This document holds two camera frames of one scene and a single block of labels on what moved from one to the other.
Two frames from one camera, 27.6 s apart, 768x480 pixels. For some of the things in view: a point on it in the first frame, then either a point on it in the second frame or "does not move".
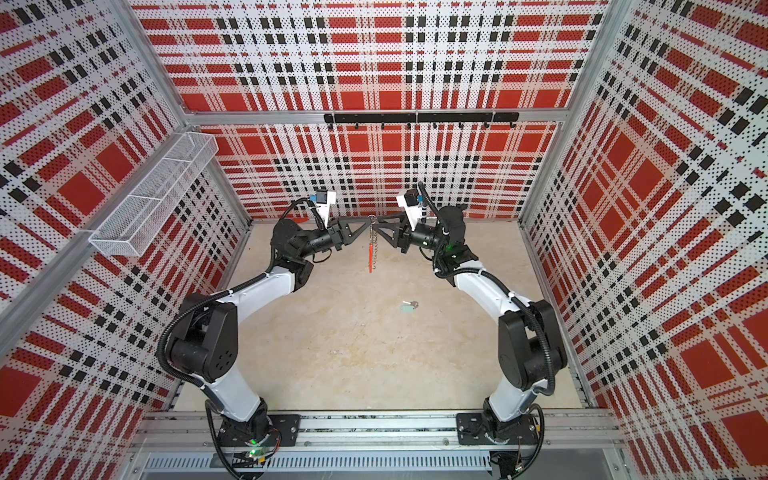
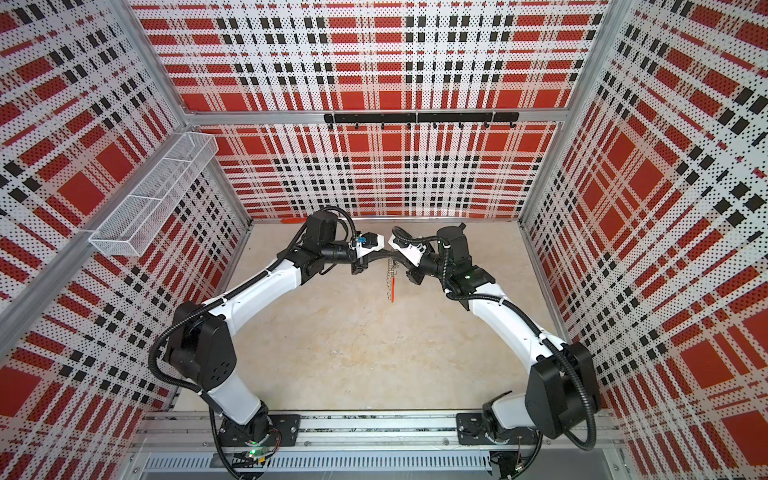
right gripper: x=404 y=233 → x=412 y=272
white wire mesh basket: x=134 y=223 does not move
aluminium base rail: x=192 y=443 does not move
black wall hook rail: x=422 y=117 does not move
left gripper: x=340 y=232 → x=362 y=264
